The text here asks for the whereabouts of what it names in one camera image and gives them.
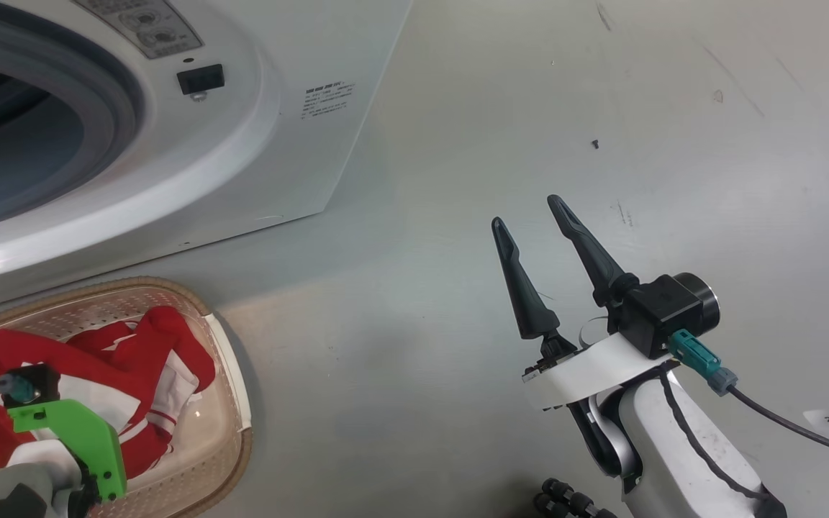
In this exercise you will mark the cream perforated laundry basket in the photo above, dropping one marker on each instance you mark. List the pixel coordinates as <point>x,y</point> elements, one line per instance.
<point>227,403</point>

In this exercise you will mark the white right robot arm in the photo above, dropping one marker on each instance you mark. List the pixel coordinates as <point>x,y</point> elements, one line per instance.
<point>663,460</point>

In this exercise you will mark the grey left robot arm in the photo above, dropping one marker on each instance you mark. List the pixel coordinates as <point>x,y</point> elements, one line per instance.
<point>19,496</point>

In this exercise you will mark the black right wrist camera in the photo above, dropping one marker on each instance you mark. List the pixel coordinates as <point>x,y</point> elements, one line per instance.
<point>659,309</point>

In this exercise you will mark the teal camera connector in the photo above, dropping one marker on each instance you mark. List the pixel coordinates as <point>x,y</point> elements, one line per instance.
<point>699,358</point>
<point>20,388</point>

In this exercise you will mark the teal right camera connector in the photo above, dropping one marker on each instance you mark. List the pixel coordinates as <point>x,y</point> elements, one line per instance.
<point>699,358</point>

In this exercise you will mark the red white striped garment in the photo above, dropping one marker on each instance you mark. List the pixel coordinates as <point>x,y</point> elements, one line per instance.
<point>170,360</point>

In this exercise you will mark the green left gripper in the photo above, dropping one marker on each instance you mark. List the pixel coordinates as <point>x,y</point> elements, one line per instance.
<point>91,439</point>

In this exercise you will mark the grey warning sticker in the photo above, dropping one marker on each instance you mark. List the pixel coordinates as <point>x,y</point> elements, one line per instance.
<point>145,25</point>

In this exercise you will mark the black knobbed robot base part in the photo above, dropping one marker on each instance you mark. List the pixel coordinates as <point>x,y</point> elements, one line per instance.
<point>569,500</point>

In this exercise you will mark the teal left camera connector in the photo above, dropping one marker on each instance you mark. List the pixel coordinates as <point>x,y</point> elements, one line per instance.
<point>20,388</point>

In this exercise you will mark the white front-load washing machine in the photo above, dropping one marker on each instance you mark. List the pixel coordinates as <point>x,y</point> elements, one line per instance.
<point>278,144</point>

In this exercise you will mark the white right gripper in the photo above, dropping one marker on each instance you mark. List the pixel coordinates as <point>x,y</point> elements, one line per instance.
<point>587,370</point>

